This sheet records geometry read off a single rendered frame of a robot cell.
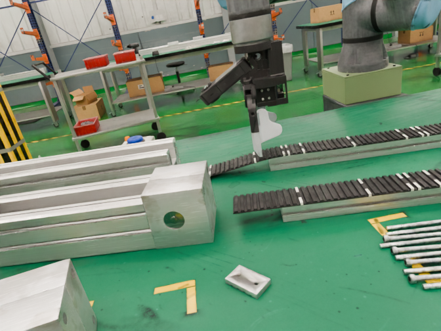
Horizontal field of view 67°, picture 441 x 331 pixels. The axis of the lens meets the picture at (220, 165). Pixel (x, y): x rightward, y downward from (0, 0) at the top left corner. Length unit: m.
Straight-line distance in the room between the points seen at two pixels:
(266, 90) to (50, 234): 0.44
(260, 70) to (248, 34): 0.07
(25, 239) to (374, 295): 0.50
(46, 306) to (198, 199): 0.23
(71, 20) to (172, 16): 2.20
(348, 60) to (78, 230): 0.91
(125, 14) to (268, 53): 7.66
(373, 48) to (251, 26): 0.60
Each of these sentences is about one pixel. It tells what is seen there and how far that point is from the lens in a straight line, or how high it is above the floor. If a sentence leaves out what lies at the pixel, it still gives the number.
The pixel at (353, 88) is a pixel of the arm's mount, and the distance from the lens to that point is 1.11.
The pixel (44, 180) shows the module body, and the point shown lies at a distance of 0.79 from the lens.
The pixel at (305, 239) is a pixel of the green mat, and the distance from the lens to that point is 0.50.
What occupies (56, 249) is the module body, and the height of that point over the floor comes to 0.80.
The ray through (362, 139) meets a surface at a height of 0.81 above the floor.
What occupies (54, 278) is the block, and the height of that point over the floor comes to 0.87.
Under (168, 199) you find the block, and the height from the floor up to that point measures 0.86.
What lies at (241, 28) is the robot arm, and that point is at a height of 1.06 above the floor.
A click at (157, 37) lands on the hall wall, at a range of 8.16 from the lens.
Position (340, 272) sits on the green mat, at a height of 0.78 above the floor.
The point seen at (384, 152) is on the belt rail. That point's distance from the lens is 0.74.
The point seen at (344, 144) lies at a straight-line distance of 0.72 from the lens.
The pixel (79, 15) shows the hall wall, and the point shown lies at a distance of 8.45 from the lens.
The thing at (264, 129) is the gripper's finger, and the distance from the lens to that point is 0.64.
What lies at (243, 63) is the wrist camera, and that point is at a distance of 0.64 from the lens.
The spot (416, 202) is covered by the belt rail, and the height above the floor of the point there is 0.79.
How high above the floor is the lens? 1.08
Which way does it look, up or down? 23 degrees down
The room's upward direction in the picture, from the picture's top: 11 degrees counter-clockwise
